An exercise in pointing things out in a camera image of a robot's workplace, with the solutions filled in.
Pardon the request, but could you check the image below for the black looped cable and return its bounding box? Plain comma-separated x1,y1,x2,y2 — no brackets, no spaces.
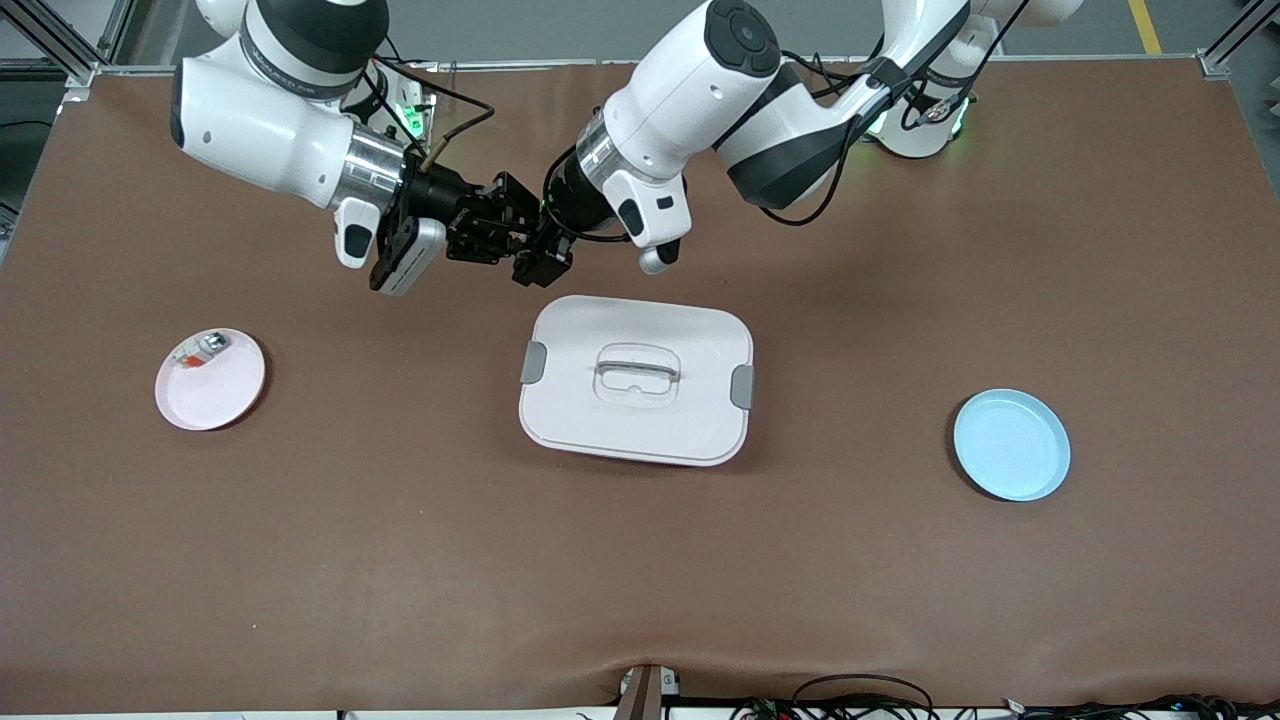
790,674,937,720

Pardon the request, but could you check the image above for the brown table mat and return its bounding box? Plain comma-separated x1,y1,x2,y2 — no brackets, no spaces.
0,56,1280,714

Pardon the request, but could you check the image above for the black base cable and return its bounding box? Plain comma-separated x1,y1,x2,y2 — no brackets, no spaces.
780,48,867,99

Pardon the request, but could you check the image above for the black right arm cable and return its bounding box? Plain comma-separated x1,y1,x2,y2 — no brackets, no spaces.
368,55,497,173

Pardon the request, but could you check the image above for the black cable tangle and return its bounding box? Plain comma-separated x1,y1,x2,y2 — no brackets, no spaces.
1000,694,1280,720

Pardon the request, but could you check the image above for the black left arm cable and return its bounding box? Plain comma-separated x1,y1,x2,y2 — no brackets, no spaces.
540,0,1031,246

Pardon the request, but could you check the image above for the aluminium frame profile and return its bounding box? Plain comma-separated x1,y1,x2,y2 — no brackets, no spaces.
0,0,138,86
1198,0,1280,79

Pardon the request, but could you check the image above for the brown bracket post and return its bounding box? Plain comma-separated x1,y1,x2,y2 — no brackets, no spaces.
615,663,682,720

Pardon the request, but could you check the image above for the pink round plate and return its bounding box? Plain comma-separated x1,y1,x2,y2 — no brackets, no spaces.
155,328,268,432

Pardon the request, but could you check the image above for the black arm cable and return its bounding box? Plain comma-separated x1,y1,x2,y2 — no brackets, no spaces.
368,55,497,173
540,0,1031,246

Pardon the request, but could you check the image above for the red silver small switch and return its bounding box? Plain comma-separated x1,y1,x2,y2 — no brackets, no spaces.
168,333,233,373

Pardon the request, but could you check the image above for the light blue round plate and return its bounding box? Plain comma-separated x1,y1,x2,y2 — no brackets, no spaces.
952,388,1072,503

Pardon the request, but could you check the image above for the white lidded storage box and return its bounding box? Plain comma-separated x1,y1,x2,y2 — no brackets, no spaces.
518,294,756,468

